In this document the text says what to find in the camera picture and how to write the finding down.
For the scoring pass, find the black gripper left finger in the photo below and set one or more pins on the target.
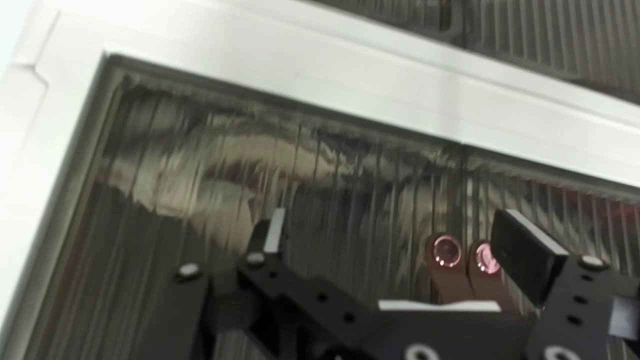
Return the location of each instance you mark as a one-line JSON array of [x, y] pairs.
[[277, 232]]

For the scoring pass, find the pink round door knob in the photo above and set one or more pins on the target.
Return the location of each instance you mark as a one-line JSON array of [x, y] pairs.
[[447, 252], [484, 258]]

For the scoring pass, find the white dish rack tray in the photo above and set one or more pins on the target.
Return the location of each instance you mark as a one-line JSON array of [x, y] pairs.
[[332, 66]]

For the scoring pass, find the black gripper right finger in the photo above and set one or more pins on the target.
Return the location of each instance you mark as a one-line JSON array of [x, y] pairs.
[[527, 257]]

